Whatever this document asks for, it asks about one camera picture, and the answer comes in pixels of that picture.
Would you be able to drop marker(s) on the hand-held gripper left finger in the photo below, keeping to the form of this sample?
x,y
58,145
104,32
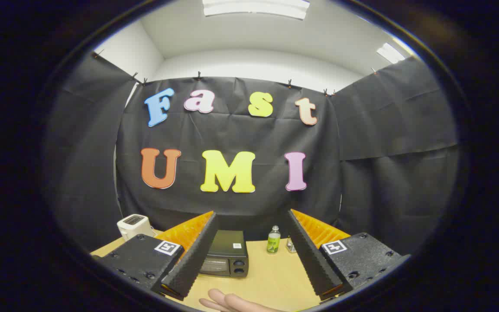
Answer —
x,y
193,255

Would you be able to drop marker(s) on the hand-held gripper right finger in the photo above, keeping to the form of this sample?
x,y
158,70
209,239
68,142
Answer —
x,y
312,255

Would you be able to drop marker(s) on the black toaster oven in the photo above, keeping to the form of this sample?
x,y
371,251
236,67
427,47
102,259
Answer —
x,y
228,247

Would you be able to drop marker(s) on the white pop-up toaster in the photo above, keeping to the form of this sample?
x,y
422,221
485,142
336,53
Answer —
x,y
133,225

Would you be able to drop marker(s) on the green label clear bottle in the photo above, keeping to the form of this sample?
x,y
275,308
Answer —
x,y
273,242

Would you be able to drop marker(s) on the black backdrop cloth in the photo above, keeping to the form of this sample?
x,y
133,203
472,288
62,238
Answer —
x,y
232,134

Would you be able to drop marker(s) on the small ceiling light panel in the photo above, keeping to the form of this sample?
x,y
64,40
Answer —
x,y
390,53

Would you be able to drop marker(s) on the large ceiling light panel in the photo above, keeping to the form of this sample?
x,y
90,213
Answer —
x,y
256,8

